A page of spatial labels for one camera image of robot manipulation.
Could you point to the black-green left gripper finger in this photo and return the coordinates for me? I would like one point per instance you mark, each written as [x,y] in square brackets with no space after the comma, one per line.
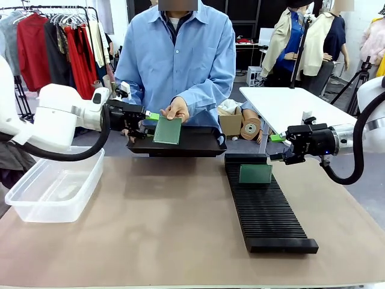
[147,129]
[152,116]

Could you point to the cardboard box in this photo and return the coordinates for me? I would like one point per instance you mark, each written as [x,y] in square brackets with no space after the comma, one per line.
[230,123]

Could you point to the brown cardboard spool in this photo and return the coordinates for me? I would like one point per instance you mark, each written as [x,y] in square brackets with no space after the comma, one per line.
[250,129]

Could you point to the black camera tripod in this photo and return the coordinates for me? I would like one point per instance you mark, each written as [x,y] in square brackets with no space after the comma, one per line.
[359,84]

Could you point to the person's left hand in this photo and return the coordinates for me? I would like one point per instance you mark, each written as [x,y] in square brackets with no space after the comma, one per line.
[179,108]

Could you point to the black clothes rack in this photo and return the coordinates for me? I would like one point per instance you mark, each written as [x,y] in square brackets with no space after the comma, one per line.
[87,8]

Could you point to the white monitor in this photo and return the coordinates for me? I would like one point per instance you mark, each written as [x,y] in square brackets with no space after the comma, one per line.
[266,36]

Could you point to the grey sweater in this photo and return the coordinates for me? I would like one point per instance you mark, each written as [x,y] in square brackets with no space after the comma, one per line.
[9,39]

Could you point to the person's torso blue shirt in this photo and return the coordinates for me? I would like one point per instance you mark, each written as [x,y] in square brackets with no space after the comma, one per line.
[180,60]

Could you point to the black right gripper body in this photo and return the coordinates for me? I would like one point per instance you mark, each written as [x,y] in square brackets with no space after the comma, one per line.
[312,140]

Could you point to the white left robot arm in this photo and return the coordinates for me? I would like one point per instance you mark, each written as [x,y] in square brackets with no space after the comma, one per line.
[54,120]

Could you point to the clear plastic box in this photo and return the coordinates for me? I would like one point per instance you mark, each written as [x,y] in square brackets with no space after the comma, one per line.
[54,189]

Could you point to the black slotted PCB rack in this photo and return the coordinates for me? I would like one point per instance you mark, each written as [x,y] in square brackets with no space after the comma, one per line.
[267,216]

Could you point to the black garment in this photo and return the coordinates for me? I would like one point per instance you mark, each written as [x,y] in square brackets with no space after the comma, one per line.
[55,60]

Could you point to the black pole stand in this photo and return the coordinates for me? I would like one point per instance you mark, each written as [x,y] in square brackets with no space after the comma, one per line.
[301,51]

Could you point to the white garment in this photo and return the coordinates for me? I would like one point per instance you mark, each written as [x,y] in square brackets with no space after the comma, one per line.
[97,42]

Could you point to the person's left forearm blue sleeve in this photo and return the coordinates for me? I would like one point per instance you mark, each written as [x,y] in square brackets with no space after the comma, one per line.
[207,91]

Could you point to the red sweater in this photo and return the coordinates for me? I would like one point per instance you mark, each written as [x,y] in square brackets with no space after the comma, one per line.
[31,51]

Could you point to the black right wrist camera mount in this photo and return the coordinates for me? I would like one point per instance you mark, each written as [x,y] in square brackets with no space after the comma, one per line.
[310,121]

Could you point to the mannequin cream navy top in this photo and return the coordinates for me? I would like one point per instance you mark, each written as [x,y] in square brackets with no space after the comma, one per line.
[322,42]

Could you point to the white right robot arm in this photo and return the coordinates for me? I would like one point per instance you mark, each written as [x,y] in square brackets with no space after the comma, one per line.
[374,99]

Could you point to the person's right forearm blue sleeve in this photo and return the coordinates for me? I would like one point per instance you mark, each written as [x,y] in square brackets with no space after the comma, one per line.
[136,97]

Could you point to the white table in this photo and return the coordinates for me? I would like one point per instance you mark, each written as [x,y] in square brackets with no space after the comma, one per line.
[285,102]

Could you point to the green PCB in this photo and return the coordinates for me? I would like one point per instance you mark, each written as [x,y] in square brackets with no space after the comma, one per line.
[255,174]
[168,131]

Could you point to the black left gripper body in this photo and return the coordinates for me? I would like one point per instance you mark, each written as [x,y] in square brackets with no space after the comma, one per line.
[124,116]

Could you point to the white cube shelf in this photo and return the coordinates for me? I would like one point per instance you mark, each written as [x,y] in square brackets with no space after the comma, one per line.
[254,75]

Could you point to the red dress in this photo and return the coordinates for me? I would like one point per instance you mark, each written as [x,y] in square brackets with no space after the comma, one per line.
[79,66]

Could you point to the mannequin beige jacket blue shirt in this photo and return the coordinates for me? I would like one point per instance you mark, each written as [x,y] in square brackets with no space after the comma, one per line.
[284,36]

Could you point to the black-green right gripper finger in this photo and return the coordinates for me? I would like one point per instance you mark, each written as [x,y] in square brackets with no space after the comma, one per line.
[277,138]
[284,157]

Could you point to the mannequin pink fluffy top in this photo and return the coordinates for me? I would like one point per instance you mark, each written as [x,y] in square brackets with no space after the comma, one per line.
[371,39]

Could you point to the white bottle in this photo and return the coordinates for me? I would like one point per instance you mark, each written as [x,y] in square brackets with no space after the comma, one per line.
[306,115]

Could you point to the black plastic tray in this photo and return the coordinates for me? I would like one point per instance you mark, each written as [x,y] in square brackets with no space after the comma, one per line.
[198,143]

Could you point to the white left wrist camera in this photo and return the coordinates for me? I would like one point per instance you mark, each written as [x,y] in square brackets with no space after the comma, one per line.
[124,89]

